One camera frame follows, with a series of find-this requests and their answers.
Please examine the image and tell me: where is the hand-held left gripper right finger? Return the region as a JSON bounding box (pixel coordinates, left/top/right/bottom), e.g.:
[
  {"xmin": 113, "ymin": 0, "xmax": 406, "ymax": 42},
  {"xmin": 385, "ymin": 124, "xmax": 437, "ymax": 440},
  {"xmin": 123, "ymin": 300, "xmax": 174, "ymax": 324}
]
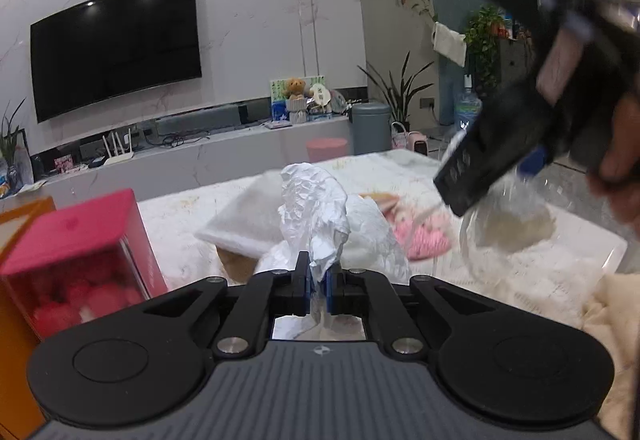
[{"xmin": 325, "ymin": 267, "xmax": 497, "ymax": 357}]

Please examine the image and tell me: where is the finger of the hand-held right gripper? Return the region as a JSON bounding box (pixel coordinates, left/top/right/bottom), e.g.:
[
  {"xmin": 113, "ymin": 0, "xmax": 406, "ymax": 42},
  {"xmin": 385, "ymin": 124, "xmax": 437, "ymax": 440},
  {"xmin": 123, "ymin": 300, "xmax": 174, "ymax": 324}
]
[{"xmin": 517, "ymin": 145, "xmax": 548, "ymax": 178}]

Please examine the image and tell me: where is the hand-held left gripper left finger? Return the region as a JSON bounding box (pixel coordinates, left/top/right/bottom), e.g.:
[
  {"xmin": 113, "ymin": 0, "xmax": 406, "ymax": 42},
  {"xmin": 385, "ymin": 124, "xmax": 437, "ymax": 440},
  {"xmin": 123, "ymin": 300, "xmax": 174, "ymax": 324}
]
[{"xmin": 142, "ymin": 251, "xmax": 313, "ymax": 358}]

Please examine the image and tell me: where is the clear plastic bag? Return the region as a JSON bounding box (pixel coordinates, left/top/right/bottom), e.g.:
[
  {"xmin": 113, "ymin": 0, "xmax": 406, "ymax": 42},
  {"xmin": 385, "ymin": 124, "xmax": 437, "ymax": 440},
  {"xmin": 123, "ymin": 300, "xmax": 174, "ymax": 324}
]
[{"xmin": 456, "ymin": 169, "xmax": 559, "ymax": 272}]

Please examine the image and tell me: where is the white plastic bag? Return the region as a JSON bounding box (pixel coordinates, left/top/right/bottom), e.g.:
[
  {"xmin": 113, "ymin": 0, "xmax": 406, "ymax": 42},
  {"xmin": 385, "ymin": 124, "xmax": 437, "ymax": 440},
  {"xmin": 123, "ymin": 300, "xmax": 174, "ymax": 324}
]
[{"xmin": 256, "ymin": 162, "xmax": 410, "ymax": 323}]

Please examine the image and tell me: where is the pink crochet pouch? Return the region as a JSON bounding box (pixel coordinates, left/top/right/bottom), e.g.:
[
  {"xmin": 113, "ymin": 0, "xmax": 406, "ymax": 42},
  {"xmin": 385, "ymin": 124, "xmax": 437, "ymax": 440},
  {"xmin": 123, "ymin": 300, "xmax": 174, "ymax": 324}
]
[{"xmin": 391, "ymin": 211, "xmax": 452, "ymax": 262}]

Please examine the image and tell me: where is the orange cardboard box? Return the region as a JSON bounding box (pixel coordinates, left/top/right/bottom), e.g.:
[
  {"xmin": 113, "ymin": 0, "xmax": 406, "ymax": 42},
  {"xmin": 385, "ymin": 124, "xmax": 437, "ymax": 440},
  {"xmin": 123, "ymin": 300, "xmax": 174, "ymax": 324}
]
[{"xmin": 0, "ymin": 195, "xmax": 57, "ymax": 427}]

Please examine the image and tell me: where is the person's right hand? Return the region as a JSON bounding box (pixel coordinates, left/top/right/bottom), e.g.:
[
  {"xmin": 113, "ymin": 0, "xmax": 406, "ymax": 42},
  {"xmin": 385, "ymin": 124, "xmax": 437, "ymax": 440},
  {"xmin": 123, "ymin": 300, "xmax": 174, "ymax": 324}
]
[{"xmin": 585, "ymin": 85, "xmax": 640, "ymax": 237}]

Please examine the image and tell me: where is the blue water jug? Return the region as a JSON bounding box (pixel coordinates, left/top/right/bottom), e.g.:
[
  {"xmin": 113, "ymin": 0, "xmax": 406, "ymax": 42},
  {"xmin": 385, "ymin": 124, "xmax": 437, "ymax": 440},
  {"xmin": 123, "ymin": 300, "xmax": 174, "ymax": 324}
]
[{"xmin": 451, "ymin": 86, "xmax": 484, "ymax": 129}]

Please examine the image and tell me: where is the dark drawer cabinet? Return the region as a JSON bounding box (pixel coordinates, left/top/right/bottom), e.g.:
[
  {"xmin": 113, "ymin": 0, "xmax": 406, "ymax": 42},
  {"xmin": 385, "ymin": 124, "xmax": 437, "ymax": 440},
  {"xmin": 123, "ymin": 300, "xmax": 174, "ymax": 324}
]
[{"xmin": 499, "ymin": 36, "xmax": 540, "ymax": 92}]

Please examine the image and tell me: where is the white felt pouch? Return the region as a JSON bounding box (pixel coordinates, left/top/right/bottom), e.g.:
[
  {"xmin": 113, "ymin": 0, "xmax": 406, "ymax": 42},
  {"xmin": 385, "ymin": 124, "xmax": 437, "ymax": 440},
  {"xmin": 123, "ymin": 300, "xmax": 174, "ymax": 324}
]
[{"xmin": 194, "ymin": 170, "xmax": 292, "ymax": 257}]

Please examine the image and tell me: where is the colourful snack packet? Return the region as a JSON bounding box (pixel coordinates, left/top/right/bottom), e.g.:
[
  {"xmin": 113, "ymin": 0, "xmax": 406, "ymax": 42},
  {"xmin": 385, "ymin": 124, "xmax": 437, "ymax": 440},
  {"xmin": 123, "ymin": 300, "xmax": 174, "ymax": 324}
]
[{"xmin": 359, "ymin": 191, "xmax": 402, "ymax": 215}]

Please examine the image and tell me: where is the green ivy plant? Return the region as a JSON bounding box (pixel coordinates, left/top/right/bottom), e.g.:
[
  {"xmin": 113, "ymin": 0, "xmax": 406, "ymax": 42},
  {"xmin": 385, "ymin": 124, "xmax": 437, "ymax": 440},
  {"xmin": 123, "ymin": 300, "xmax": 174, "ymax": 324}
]
[{"xmin": 464, "ymin": 6, "xmax": 507, "ymax": 97}]

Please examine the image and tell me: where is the small pink heater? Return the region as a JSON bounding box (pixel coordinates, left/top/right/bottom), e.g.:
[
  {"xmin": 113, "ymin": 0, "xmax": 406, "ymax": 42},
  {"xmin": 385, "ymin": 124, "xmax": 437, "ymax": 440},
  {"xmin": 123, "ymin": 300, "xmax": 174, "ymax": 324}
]
[{"xmin": 391, "ymin": 121, "xmax": 432, "ymax": 157}]

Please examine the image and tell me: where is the white hanging tote bag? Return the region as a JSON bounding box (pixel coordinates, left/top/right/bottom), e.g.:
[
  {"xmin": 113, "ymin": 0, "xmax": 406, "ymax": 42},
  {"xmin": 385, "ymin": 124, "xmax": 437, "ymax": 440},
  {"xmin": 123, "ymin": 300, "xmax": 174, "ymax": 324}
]
[{"xmin": 432, "ymin": 21, "xmax": 469, "ymax": 69}]

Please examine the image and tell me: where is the pink round stool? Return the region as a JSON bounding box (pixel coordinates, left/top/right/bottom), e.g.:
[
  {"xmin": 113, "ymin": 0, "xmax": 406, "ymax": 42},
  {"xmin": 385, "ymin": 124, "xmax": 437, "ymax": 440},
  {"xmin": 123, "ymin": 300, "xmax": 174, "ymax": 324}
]
[{"xmin": 305, "ymin": 137, "xmax": 349, "ymax": 164}]

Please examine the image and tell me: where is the long-leaved potted plant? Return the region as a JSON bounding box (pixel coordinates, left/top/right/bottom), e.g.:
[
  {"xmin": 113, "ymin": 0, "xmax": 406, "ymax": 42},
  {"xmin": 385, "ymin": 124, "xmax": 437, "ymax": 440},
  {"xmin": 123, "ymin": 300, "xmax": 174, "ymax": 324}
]
[{"xmin": 357, "ymin": 51, "xmax": 437, "ymax": 132}]

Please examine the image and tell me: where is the grey trash can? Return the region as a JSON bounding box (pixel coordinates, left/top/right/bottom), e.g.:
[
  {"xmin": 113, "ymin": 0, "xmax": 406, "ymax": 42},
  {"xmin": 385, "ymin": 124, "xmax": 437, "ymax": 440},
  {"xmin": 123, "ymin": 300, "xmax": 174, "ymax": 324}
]
[{"xmin": 349, "ymin": 102, "xmax": 392, "ymax": 156}]

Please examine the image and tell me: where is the white marble television console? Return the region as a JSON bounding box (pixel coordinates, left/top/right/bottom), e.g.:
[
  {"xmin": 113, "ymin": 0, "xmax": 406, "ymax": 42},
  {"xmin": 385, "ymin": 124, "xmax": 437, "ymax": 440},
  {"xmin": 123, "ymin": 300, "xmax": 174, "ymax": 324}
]
[{"xmin": 0, "ymin": 112, "xmax": 362, "ymax": 217}]

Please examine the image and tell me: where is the cream blanket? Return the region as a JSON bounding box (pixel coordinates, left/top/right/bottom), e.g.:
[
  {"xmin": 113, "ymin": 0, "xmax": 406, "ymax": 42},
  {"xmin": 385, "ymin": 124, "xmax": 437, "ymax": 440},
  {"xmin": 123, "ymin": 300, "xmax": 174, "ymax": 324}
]
[{"xmin": 581, "ymin": 271, "xmax": 640, "ymax": 440}]

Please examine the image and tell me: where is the brown teddy bear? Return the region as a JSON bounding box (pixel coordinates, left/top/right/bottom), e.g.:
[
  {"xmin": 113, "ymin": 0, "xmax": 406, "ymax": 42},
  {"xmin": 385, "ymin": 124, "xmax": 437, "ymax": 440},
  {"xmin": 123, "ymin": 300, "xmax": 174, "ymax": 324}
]
[{"xmin": 284, "ymin": 77, "xmax": 308, "ymax": 102}]

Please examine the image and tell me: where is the white router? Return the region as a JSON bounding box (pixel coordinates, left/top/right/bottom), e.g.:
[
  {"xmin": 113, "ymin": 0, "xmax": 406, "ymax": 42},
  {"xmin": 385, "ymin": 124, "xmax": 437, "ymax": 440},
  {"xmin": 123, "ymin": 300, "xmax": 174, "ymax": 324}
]
[{"xmin": 101, "ymin": 130, "xmax": 136, "ymax": 167}]

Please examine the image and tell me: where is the red transparent storage box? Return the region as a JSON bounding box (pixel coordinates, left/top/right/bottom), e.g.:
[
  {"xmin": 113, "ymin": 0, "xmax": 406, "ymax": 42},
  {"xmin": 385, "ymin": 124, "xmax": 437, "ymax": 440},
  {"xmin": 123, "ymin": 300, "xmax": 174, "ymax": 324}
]
[{"xmin": 0, "ymin": 188, "xmax": 169, "ymax": 342}]

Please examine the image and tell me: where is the green plant in glass vase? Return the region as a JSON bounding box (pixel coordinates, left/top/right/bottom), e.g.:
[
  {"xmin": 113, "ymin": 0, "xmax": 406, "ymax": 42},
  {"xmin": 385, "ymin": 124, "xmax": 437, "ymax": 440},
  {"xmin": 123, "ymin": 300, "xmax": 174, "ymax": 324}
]
[{"xmin": 0, "ymin": 99, "xmax": 27, "ymax": 193}]

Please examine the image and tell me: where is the black wall television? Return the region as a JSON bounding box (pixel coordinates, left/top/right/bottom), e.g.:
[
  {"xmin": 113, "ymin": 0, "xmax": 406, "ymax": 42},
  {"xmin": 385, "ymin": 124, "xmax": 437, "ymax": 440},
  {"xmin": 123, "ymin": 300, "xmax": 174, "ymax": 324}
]
[{"xmin": 30, "ymin": 0, "xmax": 203, "ymax": 123}]

